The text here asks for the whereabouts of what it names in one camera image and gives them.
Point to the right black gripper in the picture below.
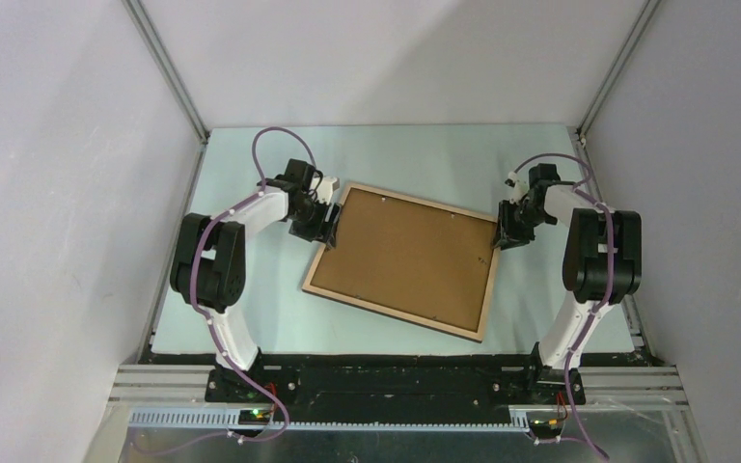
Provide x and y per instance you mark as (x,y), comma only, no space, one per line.
(507,234)

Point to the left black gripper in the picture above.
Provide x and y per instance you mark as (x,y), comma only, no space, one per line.
(314,232)

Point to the black picture frame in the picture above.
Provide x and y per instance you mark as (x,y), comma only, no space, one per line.
(485,307)

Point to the brown cardboard backing board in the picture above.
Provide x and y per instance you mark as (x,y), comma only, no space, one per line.
(409,255)

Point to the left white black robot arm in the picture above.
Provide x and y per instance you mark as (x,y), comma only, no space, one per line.
(209,264)

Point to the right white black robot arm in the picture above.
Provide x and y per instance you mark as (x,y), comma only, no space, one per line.
(602,261)

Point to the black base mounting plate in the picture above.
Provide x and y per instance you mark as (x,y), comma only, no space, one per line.
(326,381)

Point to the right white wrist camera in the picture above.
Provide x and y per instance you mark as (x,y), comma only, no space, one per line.
(518,188)

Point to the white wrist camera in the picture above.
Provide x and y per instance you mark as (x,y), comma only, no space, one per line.
(326,189)
(518,188)

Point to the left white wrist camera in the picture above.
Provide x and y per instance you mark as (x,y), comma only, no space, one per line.
(326,189)

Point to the aluminium frame rail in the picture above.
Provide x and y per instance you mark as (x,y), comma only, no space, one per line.
(162,396)

